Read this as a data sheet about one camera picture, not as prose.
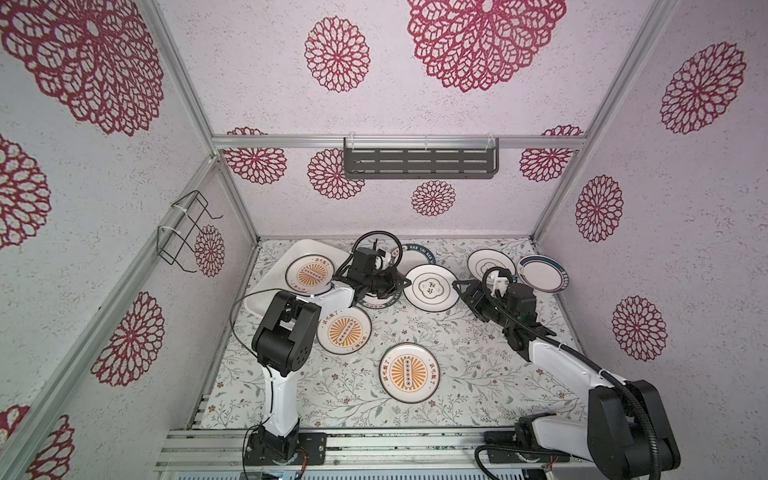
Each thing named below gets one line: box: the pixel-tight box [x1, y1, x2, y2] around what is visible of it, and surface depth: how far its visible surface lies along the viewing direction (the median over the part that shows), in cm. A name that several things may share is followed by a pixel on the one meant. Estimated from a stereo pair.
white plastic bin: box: [244, 239, 355, 319], surface depth 102 cm
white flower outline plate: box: [403, 264, 461, 313], surface depth 93 cm
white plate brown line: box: [467, 249, 516, 282], surface depth 115 cm
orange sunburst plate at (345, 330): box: [316, 306, 373, 355], surface depth 96 cm
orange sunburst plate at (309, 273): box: [285, 254, 335, 294], surface depth 111 cm
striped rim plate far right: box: [516, 255, 570, 293], surface depth 112 cm
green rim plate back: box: [391, 243, 436, 276], surface depth 116 cm
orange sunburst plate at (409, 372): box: [378, 342, 441, 404], surface depth 87 cm
